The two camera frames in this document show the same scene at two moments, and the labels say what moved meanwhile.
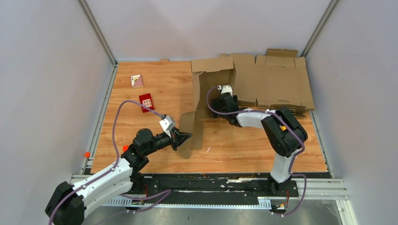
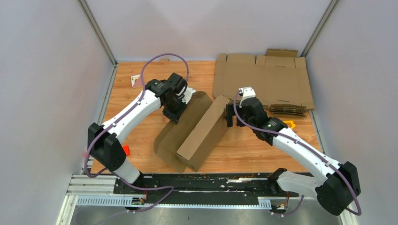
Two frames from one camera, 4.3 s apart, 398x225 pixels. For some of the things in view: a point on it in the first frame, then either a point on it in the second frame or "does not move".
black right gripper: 216,103 to 230,114
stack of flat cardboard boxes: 278,80 does not move
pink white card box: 136,81 does not move
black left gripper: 178,138 to 175,117
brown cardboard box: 207,73 to 189,140
